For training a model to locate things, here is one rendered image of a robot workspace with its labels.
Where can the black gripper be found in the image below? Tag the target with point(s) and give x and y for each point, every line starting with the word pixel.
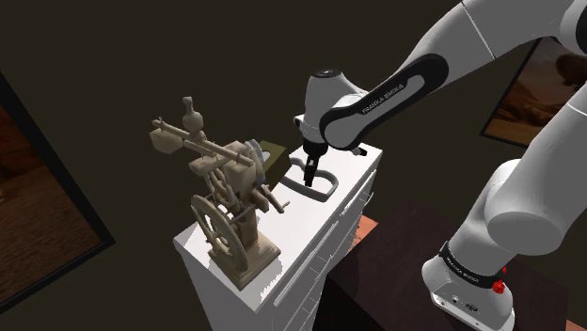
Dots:
pixel 314 150

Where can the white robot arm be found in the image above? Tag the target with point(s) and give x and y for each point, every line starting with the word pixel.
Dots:
pixel 527 183

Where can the olive tissue box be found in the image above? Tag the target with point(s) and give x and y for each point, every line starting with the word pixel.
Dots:
pixel 278 166

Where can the white chest of drawers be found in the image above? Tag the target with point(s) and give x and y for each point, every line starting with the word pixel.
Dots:
pixel 302 220

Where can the beige wooden machine sculpture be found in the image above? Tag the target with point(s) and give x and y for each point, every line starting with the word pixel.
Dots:
pixel 229 174

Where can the black-framed desert sunset picture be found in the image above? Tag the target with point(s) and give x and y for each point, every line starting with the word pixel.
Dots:
pixel 527 105

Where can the black-framed brown landscape picture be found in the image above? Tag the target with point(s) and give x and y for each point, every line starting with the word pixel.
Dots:
pixel 36 215

